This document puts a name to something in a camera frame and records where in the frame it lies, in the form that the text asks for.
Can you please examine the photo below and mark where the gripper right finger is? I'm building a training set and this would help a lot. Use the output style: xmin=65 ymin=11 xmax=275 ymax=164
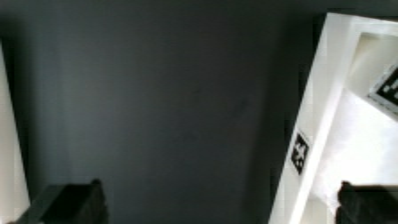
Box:
xmin=333 ymin=181 xmax=398 ymax=224

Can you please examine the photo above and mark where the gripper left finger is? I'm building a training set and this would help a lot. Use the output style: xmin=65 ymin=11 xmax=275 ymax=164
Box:
xmin=14 ymin=179 xmax=110 ymax=224

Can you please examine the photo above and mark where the white square table top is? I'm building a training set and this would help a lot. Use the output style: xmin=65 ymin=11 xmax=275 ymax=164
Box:
xmin=266 ymin=13 xmax=398 ymax=224

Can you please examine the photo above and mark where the white U-shaped fence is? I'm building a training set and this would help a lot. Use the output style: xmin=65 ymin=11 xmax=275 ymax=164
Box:
xmin=0 ymin=43 xmax=30 ymax=224

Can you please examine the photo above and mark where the white table leg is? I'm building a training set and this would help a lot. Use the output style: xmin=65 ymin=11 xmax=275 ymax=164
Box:
xmin=367 ymin=63 xmax=398 ymax=119

